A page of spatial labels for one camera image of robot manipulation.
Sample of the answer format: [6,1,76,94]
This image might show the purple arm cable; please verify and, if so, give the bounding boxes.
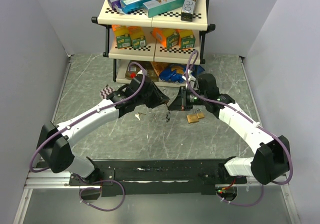
[29,61,148,173]
[184,50,294,185]

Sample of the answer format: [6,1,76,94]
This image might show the purple striped sponge pad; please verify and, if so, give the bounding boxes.
[99,85,115,99]

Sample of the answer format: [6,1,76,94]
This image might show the aluminium rail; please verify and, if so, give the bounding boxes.
[23,168,81,190]

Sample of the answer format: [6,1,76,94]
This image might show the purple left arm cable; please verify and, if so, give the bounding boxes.
[29,61,148,173]

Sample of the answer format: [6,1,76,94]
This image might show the orange green box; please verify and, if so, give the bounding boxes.
[152,28,179,49]
[128,26,147,49]
[111,25,132,49]
[176,29,196,50]

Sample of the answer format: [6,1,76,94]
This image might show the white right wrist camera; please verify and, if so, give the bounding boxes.
[182,70,197,89]

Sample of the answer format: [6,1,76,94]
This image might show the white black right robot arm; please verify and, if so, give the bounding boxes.
[168,74,293,185]

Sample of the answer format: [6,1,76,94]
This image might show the cream three-tier shelf rack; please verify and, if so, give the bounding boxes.
[91,0,216,89]

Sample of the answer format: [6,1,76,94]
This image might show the medium brass padlock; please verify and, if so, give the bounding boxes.
[196,109,205,119]

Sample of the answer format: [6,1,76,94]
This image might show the orange snack bag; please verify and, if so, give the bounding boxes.
[151,62,170,77]

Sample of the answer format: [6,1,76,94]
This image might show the brown snack bag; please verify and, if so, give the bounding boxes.
[125,61,159,82]

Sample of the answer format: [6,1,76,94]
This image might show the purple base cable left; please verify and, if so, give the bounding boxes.
[79,180,126,211]

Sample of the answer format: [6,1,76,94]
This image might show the blue toothpaste box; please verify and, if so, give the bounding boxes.
[117,0,152,14]

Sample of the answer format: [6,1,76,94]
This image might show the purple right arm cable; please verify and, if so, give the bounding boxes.
[184,50,294,185]

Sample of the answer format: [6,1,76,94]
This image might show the teal RIO box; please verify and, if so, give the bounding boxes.
[142,0,185,18]

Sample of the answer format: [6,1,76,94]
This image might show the key with panda keychain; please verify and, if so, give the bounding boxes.
[165,107,171,122]

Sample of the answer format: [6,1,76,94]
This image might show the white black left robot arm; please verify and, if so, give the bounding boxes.
[36,74,170,185]

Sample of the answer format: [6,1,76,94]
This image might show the large brass padlock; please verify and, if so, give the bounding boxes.
[186,113,199,123]

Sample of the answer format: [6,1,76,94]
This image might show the silver RIO box right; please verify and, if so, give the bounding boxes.
[180,0,197,22]

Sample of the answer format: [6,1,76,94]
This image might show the blue chips bag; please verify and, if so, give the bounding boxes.
[158,63,206,84]

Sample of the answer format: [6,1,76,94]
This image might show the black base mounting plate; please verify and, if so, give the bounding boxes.
[69,159,247,197]

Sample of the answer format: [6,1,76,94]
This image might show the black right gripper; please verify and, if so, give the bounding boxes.
[168,86,208,110]

